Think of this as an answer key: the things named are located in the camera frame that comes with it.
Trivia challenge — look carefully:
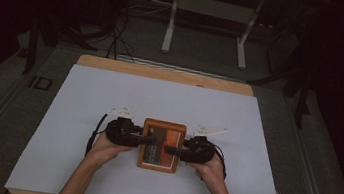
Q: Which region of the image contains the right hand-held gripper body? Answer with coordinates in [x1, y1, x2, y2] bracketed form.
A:
[180, 122, 229, 168]

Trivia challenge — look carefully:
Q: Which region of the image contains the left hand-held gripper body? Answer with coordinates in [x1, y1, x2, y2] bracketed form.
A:
[101, 103, 146, 149]

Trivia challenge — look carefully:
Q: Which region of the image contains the orange wooden box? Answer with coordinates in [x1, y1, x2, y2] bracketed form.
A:
[135, 116, 189, 176]

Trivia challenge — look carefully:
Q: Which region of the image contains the person's left hand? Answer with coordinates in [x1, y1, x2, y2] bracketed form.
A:
[84, 129, 138, 173]

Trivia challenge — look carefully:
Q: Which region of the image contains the person's right hand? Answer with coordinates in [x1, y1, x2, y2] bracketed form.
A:
[182, 149, 229, 194]

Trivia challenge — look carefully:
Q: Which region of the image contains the white table mat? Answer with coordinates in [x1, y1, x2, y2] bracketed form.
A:
[4, 56, 300, 194]

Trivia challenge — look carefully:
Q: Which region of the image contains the wooden table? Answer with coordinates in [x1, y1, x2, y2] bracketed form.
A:
[7, 46, 297, 194]

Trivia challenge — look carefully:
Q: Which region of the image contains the black metal stand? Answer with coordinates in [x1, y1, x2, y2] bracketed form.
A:
[241, 0, 326, 132]
[21, 14, 102, 85]

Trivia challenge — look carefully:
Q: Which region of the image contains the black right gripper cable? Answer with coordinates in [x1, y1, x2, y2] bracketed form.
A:
[206, 144, 238, 194]

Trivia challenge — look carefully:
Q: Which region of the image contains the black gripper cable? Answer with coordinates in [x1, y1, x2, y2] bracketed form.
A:
[83, 110, 110, 160]
[206, 144, 238, 194]

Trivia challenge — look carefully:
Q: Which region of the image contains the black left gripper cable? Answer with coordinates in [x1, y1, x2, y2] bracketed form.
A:
[83, 110, 110, 160]

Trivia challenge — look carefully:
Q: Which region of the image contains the metal floor rail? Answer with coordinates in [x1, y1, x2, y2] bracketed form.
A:
[112, 52, 253, 85]

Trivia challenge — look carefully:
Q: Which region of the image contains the bundle of black cables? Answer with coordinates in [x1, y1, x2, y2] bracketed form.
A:
[102, 0, 144, 64]

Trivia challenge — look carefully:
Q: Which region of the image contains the white metal desk frame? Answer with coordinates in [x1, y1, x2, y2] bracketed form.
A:
[159, 0, 268, 73]

